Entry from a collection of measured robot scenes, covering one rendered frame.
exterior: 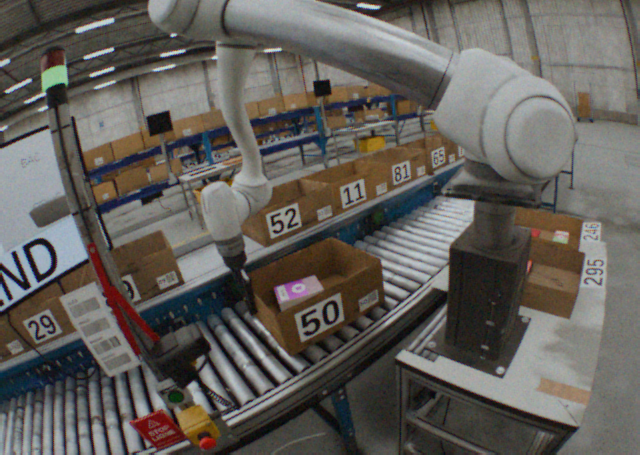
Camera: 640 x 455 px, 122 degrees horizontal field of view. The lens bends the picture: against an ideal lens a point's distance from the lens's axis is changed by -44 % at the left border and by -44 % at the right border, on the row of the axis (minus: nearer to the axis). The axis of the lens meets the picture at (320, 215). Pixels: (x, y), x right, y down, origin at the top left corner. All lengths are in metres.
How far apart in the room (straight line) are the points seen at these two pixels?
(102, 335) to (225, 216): 0.47
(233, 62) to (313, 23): 0.32
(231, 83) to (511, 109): 0.60
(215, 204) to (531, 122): 0.75
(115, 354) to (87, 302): 0.12
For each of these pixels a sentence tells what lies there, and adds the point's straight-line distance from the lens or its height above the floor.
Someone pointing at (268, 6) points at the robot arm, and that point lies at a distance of 0.52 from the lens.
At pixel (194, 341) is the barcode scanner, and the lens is 0.60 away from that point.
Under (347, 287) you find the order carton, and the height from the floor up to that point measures 0.89.
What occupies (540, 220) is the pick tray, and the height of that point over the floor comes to 0.80.
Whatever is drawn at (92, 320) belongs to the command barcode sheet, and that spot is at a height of 1.18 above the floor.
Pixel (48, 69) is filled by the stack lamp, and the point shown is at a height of 1.62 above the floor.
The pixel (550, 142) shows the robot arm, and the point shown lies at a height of 1.36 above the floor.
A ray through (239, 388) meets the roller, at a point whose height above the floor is 0.75.
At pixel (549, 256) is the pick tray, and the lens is 1.30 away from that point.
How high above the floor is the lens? 1.43
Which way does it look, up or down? 20 degrees down
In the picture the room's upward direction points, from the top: 11 degrees counter-clockwise
